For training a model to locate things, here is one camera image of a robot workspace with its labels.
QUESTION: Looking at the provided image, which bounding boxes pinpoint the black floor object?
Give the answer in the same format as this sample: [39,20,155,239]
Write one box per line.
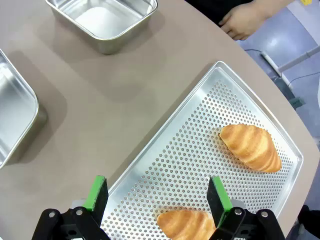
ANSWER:
[297,204,320,240]

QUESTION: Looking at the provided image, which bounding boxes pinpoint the person's left forearm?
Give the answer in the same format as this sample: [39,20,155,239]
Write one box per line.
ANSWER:
[252,0,297,20]

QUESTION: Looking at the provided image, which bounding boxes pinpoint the golden croissant bread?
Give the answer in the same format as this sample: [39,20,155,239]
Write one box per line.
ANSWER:
[219,123,283,174]
[156,209,217,240]

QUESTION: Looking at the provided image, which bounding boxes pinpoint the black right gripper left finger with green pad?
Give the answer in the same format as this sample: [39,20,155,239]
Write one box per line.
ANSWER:
[31,175,111,240]

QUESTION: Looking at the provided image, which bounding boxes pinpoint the person's left hand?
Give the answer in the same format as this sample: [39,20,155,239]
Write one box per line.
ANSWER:
[218,2,270,41]

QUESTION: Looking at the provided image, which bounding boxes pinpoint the perforated aluminium baking tray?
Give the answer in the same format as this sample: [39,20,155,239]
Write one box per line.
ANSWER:
[99,60,304,240]

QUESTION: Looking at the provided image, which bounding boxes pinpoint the rectangular stainless steel container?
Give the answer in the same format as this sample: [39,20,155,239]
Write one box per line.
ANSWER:
[0,48,48,170]
[45,0,159,56]

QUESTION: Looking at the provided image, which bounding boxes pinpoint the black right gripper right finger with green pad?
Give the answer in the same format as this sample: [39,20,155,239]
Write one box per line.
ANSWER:
[206,176,286,240]

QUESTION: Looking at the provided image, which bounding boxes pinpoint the person in black t-shirt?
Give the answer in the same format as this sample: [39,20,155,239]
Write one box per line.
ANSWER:
[184,0,253,27]

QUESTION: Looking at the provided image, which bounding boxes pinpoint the white table leg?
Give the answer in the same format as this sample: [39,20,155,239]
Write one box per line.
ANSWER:
[260,45,320,74]

